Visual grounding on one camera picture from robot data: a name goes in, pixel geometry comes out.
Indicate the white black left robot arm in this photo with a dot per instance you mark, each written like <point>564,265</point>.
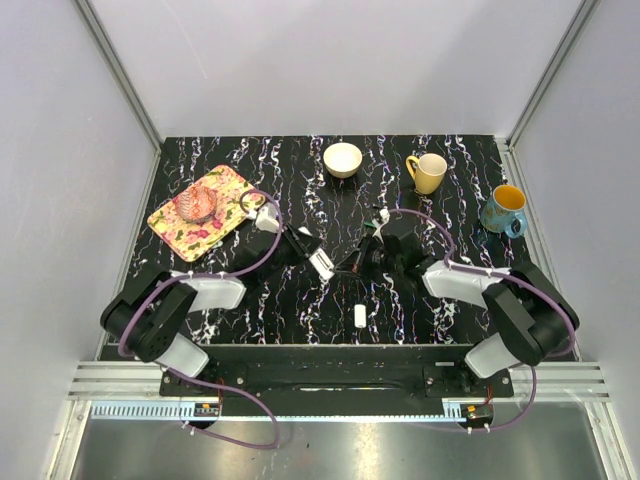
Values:
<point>146,317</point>

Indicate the aluminium frame post right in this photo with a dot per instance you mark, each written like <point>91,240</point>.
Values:
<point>568,41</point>

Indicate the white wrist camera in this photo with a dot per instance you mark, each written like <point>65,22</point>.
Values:
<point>380,218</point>
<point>267,219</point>

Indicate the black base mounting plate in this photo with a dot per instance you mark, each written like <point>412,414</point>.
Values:
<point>348,381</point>

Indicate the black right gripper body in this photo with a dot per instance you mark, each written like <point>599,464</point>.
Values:
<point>375,259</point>

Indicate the aluminium frame post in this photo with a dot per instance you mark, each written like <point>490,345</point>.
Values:
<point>100,37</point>
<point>568,41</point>

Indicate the blue butterfly mug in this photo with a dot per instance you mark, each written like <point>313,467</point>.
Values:
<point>504,212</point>

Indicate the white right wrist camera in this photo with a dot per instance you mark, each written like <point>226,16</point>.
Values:
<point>380,218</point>

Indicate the cream ceramic bowl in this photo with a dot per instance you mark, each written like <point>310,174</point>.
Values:
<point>342,160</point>

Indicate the pink patterned glass bowl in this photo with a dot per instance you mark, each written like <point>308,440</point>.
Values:
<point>196,204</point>

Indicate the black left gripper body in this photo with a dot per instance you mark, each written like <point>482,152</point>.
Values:
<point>286,254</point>

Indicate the aluminium frame post left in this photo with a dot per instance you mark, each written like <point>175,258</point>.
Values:
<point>100,37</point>

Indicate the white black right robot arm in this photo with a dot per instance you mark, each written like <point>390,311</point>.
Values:
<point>533,320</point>

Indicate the white remote control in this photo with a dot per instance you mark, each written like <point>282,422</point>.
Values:
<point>320,261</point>

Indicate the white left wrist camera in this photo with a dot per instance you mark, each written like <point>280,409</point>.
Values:
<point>267,219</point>

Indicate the white remote battery cover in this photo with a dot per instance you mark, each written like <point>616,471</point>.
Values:
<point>360,316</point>

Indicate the yellow mug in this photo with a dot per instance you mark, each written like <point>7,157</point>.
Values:
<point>427,171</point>

